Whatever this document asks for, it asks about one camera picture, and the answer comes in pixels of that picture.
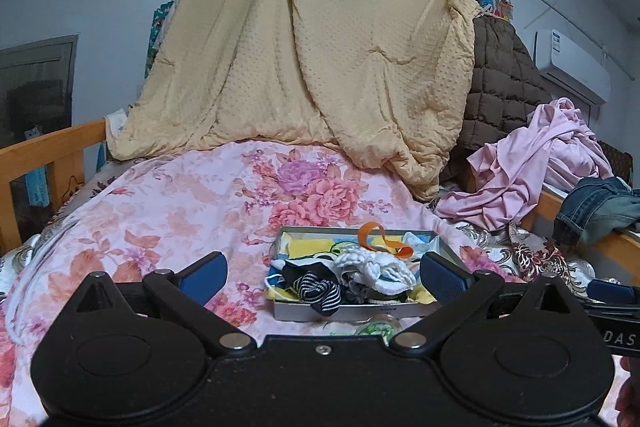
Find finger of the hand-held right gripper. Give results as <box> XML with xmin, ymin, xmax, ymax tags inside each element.
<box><xmin>587</xmin><ymin>279</ymin><xmax>640</xmax><ymax>305</ymax></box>

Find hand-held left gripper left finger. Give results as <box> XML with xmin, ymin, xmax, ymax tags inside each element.
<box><xmin>75</xmin><ymin>252</ymin><xmax>251</xmax><ymax>353</ymax></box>

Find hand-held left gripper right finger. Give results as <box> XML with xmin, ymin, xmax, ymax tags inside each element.
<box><xmin>390</xmin><ymin>253</ymin><xmax>568</xmax><ymax>353</ymax></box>

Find white knit garment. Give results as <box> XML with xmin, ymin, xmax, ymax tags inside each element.
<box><xmin>332</xmin><ymin>249</ymin><xmax>418</xmax><ymax>295</ymax></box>

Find orange webbing strap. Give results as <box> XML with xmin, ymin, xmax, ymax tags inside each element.
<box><xmin>357</xmin><ymin>222</ymin><xmax>416</xmax><ymax>260</ymax></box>

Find grey shallow box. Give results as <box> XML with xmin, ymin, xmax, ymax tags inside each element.
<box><xmin>270</xmin><ymin>226</ymin><xmax>471</xmax><ymax>323</ymax></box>

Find black white striped sock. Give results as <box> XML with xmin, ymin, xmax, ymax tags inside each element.
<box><xmin>282</xmin><ymin>259</ymin><xmax>346</xmax><ymax>318</ymax></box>

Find person's right hand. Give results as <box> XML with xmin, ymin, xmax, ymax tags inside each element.
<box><xmin>615</xmin><ymin>352</ymin><xmax>640</xmax><ymax>418</ymax></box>

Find pink floral duvet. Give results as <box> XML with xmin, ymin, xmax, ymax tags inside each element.
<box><xmin>0</xmin><ymin>139</ymin><xmax>526</xmax><ymax>427</ymax></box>

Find green patterned packet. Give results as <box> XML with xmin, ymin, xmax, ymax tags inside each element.
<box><xmin>355</xmin><ymin>314</ymin><xmax>403</xmax><ymax>338</ymax></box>

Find blue jeans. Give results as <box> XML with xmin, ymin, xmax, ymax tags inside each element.
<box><xmin>552</xmin><ymin>177</ymin><xmax>640</xmax><ymax>248</ymax></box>

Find cartoon frog towel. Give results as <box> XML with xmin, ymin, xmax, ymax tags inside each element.
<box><xmin>274</xmin><ymin>232</ymin><xmax>441</xmax><ymax>305</ymax></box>

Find pink garment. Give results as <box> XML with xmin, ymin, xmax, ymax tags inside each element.
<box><xmin>434</xmin><ymin>97</ymin><xmax>613</xmax><ymax>232</ymax></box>

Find brown printed cloth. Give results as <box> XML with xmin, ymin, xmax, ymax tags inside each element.
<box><xmin>600</xmin><ymin>142</ymin><xmax>636</xmax><ymax>182</ymax></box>

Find white star print cloth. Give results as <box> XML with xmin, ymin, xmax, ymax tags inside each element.
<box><xmin>105</xmin><ymin>109</ymin><xmax>131</xmax><ymax>140</ymax></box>

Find brown quilted blanket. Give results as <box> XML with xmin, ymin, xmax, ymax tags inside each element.
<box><xmin>440</xmin><ymin>14</ymin><xmax>553</xmax><ymax>198</ymax></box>

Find blue printed strip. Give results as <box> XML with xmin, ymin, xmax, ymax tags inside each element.
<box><xmin>27</xmin><ymin>127</ymin><xmax>51</xmax><ymax>208</ymax></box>

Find white air conditioner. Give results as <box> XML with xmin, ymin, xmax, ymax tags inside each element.
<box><xmin>532</xmin><ymin>29</ymin><xmax>612</xmax><ymax>105</ymax></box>

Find yellow dotted blanket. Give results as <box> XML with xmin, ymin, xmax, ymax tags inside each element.
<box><xmin>107</xmin><ymin>0</ymin><xmax>478</xmax><ymax>202</ymax></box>

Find dark framed window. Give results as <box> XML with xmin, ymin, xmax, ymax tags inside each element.
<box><xmin>0</xmin><ymin>34</ymin><xmax>80</xmax><ymax>150</ymax></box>

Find teal wall poster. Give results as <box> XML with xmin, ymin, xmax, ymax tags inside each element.
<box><xmin>145</xmin><ymin>0</ymin><xmax>176</xmax><ymax>78</ymax></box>

